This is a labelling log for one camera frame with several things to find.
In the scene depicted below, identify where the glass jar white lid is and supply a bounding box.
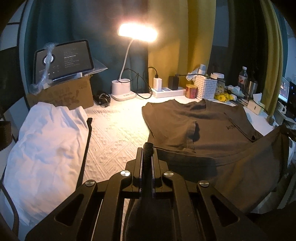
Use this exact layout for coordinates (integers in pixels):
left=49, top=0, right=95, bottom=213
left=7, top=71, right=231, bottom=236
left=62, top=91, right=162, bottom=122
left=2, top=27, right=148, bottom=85
left=211, top=72, right=225, bottom=95

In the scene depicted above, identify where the red gold tin can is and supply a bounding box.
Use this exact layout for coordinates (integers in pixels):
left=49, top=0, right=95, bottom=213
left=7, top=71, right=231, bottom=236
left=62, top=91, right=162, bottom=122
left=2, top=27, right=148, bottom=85
left=185, top=84, right=198, bottom=99

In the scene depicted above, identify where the yellow snack bag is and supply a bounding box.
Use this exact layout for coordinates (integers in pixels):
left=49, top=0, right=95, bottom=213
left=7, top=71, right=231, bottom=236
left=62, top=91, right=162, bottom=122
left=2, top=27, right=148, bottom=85
left=214, top=93, right=236, bottom=102

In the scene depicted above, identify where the white charger plug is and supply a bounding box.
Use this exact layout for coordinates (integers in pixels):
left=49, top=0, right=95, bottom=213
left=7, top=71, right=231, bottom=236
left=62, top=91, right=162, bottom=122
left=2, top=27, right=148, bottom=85
left=153, top=77, right=162, bottom=92

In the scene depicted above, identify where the tissue box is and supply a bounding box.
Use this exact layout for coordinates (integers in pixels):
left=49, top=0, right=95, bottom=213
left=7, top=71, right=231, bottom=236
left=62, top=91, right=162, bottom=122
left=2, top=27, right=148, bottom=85
left=247, top=93, right=265, bottom=115

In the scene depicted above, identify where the white mug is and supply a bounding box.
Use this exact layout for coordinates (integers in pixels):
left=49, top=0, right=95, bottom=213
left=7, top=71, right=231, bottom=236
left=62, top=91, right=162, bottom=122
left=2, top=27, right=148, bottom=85
left=276, top=101, right=287, bottom=114

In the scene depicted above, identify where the steel thermos cup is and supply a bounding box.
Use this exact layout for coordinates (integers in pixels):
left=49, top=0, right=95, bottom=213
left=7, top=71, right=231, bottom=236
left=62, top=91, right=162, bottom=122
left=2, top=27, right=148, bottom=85
left=245, top=80, right=258, bottom=99

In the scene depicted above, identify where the cardboard box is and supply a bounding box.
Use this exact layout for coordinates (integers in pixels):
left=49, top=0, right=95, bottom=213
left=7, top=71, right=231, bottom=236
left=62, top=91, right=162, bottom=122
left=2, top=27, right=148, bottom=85
left=27, top=76, right=94, bottom=110

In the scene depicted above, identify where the white perforated basket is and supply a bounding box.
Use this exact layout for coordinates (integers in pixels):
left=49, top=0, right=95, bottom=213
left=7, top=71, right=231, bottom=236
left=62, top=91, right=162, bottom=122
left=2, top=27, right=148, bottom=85
left=194, top=75, right=217, bottom=100

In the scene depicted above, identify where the brown t-shirt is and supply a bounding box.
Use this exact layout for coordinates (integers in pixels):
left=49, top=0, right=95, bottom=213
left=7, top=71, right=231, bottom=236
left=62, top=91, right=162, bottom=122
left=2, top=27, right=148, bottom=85
left=122, top=99, right=291, bottom=241

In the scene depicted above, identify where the black power adapter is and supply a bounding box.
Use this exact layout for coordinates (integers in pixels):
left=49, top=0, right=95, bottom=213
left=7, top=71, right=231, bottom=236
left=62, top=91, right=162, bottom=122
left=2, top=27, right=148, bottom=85
left=168, top=76, right=179, bottom=90

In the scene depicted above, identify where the white cloth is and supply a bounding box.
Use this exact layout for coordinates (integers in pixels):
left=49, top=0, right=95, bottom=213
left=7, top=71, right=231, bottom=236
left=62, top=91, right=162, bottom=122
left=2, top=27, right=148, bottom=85
left=4, top=102, right=89, bottom=240

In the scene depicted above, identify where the computer monitor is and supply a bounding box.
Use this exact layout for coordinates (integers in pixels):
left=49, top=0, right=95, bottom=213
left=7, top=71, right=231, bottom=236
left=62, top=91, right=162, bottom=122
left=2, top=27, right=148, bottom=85
left=278, top=77, right=290, bottom=103

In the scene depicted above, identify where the white desk lamp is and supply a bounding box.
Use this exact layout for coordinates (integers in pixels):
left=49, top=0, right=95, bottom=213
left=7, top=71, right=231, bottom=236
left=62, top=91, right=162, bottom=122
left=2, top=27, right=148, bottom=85
left=111, top=21, right=158, bottom=101

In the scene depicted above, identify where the coiled black cable bundle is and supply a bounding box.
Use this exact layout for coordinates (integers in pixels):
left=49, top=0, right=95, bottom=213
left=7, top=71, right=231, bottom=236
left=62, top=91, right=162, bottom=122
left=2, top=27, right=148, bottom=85
left=93, top=90, right=112, bottom=108

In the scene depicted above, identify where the white power strip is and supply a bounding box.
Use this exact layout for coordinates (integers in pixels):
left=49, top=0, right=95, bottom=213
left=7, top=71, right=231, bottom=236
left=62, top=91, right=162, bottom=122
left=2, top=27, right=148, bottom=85
left=152, top=87, right=186, bottom=98

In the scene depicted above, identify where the teal curtain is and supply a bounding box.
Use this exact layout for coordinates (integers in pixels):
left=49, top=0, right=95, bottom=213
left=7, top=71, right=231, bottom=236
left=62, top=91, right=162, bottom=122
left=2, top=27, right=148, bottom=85
left=22, top=1, right=148, bottom=93

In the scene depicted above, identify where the plastic water bottle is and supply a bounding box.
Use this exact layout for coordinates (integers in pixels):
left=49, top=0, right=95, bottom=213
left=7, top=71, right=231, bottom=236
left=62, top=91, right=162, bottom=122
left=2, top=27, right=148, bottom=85
left=238, top=66, right=248, bottom=89

